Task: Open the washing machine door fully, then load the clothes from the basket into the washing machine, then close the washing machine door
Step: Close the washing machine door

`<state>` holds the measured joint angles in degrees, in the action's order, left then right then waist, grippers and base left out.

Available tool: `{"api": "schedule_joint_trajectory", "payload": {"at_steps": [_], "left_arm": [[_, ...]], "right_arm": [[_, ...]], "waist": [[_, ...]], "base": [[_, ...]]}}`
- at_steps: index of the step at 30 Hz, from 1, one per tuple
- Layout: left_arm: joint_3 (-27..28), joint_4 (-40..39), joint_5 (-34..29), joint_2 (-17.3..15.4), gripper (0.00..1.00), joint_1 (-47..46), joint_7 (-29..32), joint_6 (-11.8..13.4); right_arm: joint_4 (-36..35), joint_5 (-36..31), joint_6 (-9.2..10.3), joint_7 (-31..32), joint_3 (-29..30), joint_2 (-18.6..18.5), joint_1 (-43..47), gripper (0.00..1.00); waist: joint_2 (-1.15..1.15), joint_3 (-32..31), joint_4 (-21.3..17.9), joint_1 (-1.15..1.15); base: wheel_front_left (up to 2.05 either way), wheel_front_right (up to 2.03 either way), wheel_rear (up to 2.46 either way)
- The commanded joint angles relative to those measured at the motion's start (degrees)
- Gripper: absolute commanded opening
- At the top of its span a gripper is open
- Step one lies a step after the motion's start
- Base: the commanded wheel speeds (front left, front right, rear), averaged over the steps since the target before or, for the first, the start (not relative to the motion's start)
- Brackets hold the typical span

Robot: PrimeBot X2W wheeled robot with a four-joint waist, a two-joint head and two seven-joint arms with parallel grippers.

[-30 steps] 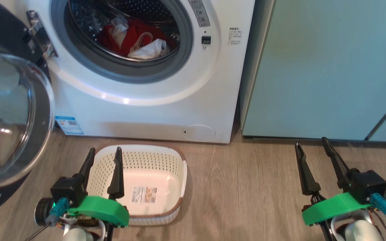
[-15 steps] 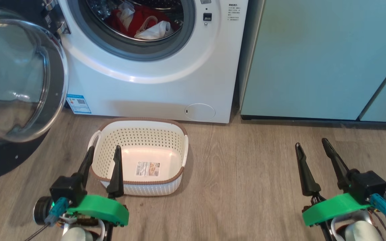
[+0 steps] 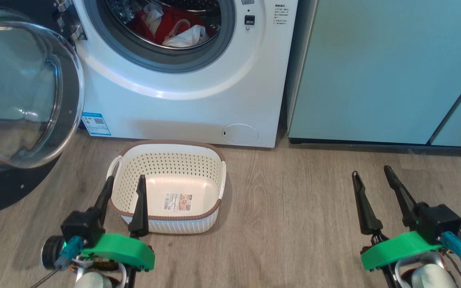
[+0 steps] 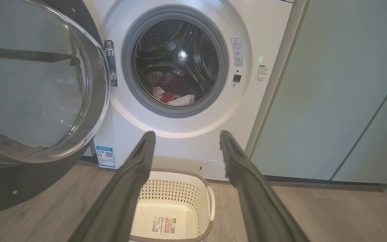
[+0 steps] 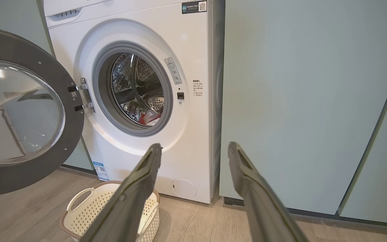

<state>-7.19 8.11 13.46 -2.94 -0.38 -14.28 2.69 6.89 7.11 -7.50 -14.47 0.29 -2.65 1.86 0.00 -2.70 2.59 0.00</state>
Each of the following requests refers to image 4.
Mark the blue energy label sticker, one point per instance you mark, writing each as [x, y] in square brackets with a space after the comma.
[105, 157]

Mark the stainless steel washing machine drum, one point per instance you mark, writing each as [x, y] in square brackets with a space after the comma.
[180, 43]

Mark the small printed text label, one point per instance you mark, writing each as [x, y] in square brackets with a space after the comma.
[261, 73]

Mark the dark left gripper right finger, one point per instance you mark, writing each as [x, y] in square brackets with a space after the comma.
[254, 201]

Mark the round white filter cover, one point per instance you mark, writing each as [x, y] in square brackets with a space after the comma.
[212, 170]

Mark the light blue cabinet right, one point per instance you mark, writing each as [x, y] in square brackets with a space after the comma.
[314, 101]

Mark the red and white garment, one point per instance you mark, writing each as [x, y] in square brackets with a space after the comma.
[168, 96]
[183, 99]

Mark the grey warning sticker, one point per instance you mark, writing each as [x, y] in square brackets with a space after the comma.
[237, 52]

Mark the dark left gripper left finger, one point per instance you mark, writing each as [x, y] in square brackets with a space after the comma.
[123, 195]

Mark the silver washer door hinge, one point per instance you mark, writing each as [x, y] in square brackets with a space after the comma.
[110, 64]

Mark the washing machine glass door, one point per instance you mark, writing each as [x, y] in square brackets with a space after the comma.
[29, 84]

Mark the white front-load washing machine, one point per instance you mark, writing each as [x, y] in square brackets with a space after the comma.
[180, 148]

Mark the white perforated basket brown rim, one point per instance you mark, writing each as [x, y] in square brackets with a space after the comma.
[180, 191]

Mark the basket barcode label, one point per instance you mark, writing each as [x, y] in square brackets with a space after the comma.
[163, 225]

